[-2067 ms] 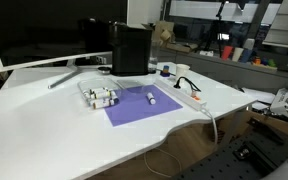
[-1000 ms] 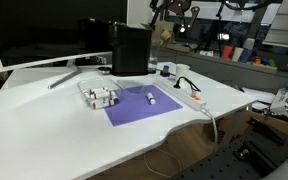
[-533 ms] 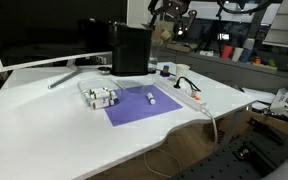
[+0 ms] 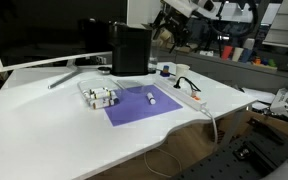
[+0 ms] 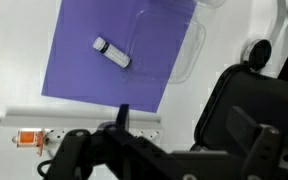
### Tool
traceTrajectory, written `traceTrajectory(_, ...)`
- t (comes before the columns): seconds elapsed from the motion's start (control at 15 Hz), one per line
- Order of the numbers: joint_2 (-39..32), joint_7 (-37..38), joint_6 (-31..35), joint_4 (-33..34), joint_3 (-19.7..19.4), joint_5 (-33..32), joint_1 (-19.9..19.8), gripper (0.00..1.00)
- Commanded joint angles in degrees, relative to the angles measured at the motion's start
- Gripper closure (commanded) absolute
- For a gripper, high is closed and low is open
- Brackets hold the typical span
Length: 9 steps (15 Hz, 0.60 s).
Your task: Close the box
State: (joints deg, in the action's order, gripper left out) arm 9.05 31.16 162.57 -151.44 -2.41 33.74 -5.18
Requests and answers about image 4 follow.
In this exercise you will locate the purple mat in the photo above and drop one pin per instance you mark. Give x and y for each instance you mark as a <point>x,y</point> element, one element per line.
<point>140,106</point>

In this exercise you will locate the white power strip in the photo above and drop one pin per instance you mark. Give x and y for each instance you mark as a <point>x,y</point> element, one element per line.
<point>180,95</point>

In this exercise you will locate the red cup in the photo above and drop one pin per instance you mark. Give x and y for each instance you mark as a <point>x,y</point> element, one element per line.
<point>227,52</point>

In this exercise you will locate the white table leg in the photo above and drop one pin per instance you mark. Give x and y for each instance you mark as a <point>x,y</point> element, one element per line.
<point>234,125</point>

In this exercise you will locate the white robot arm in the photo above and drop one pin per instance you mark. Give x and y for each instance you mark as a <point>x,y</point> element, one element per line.
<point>204,4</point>

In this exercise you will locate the black tripod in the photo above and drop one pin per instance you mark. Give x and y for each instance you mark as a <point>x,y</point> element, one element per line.
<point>219,40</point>

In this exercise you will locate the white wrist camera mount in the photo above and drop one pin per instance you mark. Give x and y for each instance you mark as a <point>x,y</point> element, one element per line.
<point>184,6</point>

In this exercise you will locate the cardboard box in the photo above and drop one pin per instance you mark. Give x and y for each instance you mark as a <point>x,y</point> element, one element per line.
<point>166,36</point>

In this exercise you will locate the white labelled tube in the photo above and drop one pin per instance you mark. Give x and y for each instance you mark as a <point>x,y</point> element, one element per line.
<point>114,97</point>
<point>151,98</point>
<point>99,90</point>
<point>86,95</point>
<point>102,104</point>
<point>100,95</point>

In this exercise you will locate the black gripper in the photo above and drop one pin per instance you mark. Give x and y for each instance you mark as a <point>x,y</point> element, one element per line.
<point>175,20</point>

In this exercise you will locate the black round disc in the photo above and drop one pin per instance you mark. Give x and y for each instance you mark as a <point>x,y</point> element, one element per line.
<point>104,69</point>

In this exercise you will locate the grey counter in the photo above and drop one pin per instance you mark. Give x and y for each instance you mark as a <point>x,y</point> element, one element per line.
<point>237,73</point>

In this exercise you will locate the white slatted blind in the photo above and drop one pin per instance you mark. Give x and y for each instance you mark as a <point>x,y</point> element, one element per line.
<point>285,23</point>

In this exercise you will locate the white paper sheet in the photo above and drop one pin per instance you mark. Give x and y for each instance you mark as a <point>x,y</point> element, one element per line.
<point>260,96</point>

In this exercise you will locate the white curved monitor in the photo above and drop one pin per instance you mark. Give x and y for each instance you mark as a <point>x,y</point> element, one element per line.
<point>34,33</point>

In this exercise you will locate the white paper cup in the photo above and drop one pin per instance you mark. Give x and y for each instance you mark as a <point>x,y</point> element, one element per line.
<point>182,71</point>

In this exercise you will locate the clear plastic box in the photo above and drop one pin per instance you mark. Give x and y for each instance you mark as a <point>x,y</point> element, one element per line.
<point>84,85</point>

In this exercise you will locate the green toy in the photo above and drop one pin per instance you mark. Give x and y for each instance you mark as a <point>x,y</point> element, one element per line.
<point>272,63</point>

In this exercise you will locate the black perforated board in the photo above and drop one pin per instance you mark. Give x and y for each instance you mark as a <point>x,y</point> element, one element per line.
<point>237,160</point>

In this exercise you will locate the blue and orange toy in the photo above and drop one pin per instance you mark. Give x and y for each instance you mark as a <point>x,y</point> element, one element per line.
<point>165,71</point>

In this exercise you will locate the clear plastic bottle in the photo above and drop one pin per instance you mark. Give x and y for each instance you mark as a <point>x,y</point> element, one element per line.
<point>153,61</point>

